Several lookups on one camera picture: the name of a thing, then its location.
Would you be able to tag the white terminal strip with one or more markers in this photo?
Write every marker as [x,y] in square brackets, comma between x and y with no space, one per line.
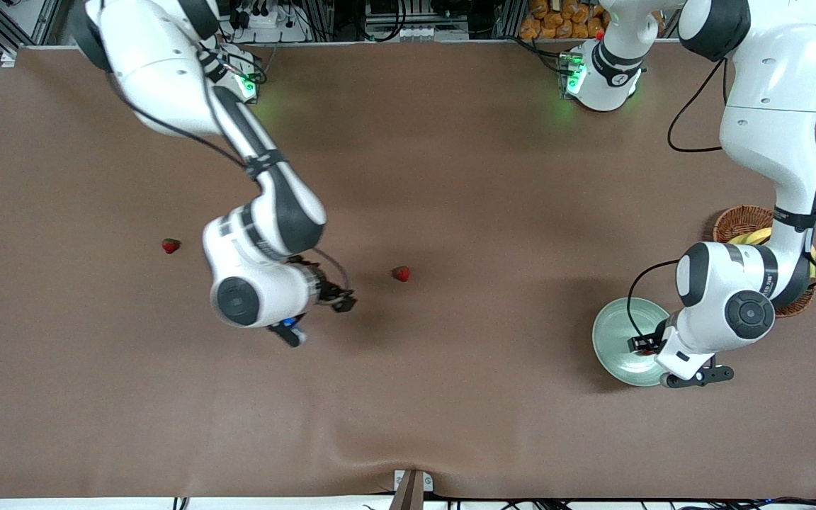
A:
[415,33]

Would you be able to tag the greenish yellow banana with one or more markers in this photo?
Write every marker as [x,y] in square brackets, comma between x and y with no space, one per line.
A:
[755,236]

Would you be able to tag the pale green plate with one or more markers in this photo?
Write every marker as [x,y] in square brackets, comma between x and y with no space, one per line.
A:
[613,340]

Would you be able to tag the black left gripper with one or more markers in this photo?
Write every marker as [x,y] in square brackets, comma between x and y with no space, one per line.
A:
[647,343]

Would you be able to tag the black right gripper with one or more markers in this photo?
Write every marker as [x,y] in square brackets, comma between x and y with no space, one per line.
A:
[328,291]

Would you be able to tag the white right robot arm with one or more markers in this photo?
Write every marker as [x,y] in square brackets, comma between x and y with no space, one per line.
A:
[167,78]

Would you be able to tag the brown wicker basket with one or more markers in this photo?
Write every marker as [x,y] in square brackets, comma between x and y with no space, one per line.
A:
[737,219]

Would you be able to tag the metal table edge bracket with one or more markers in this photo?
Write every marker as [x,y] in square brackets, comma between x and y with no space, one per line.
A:
[410,496]

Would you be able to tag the brown table cloth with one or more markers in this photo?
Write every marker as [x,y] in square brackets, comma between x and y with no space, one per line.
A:
[450,389]

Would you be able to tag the orange toy food pile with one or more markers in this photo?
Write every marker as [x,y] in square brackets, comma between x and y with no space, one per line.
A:
[557,21]

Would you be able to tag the white power strip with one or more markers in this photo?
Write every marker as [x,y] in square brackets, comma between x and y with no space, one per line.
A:
[273,20]

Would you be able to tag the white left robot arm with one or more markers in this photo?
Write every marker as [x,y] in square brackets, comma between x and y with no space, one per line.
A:
[769,134]

